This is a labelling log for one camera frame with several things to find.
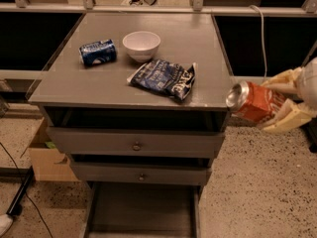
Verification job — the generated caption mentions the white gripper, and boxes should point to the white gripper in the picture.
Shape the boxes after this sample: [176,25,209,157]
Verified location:
[258,58,317,134]

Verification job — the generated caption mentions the orange coke can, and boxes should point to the orange coke can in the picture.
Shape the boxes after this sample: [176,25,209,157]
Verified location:
[226,81,286,124]

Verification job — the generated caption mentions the grey drawer cabinet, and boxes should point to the grey drawer cabinet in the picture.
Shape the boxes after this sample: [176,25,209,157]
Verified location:
[27,12,240,238]

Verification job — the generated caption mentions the grey middle drawer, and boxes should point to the grey middle drawer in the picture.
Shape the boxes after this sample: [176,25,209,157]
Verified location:
[70,159,210,185]

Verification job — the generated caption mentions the blue pepsi can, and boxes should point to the blue pepsi can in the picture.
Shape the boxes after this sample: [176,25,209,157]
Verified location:
[79,40,117,66]

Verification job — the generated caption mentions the open grey bottom drawer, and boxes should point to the open grey bottom drawer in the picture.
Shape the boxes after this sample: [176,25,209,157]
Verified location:
[79,182,201,238]

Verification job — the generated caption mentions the grey top drawer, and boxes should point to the grey top drawer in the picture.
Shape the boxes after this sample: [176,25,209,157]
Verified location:
[47,127,224,158]

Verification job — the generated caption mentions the blue chip bag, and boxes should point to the blue chip bag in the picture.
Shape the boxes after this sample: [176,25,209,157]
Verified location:
[127,59,198,101]

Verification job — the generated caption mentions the white bowl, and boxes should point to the white bowl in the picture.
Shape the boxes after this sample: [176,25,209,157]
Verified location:
[122,31,160,62]

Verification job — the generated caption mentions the cardboard box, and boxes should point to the cardboard box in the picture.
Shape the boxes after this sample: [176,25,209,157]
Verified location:
[28,120,78,181]

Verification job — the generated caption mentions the black floor bar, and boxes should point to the black floor bar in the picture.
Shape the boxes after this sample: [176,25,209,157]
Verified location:
[6,167,34,217]

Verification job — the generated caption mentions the white cable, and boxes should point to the white cable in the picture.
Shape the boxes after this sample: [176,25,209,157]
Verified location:
[249,4,268,79]

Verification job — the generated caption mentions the black floor cable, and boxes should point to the black floor cable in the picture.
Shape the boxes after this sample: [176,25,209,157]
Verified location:
[0,142,53,238]

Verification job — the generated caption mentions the metal rail frame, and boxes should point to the metal rail frame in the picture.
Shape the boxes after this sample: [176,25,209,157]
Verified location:
[0,0,317,101]

